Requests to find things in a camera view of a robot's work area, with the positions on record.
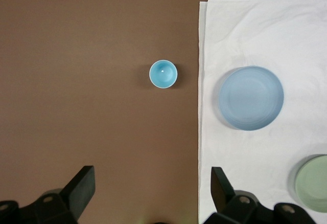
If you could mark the white cloth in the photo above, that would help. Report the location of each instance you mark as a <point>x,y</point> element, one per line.
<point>255,29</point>

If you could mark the green plate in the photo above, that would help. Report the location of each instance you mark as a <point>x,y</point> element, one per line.
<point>314,183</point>

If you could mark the blue plate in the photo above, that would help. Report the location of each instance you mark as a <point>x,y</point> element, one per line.
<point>251,98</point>

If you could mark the small blue cup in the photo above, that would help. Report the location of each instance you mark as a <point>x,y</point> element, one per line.
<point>163,74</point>

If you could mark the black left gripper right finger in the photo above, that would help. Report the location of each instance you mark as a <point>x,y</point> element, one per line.
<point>224,198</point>

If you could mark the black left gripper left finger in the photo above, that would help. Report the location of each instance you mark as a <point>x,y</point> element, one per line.
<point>76,196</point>

